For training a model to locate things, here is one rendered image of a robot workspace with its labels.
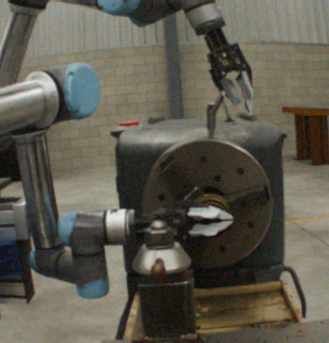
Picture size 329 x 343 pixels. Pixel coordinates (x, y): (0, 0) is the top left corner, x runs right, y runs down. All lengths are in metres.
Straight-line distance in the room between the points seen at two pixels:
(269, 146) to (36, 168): 0.62
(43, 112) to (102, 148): 10.22
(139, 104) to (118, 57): 1.09
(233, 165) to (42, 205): 0.45
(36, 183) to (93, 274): 0.23
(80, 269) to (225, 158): 0.43
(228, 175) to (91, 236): 0.37
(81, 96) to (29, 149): 0.20
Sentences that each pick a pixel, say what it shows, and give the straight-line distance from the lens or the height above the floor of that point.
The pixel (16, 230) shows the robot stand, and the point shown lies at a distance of 1.37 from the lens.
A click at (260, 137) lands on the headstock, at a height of 1.22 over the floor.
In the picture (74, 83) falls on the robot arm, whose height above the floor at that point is 1.39.
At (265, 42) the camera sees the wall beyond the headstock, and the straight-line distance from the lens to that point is 11.86.
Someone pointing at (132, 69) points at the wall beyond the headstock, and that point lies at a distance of 11.25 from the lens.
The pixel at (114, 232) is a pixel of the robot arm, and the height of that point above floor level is 1.08.
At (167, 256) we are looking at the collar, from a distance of 0.73.
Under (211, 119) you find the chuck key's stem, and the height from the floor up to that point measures 1.28.
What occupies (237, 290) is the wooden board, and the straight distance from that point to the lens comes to 1.28.
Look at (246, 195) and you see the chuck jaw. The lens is 1.27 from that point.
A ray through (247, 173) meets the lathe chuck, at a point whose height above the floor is 1.15.
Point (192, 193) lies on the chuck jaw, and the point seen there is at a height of 1.13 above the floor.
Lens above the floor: 1.35
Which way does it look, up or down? 9 degrees down
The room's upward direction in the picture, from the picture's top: 4 degrees counter-clockwise
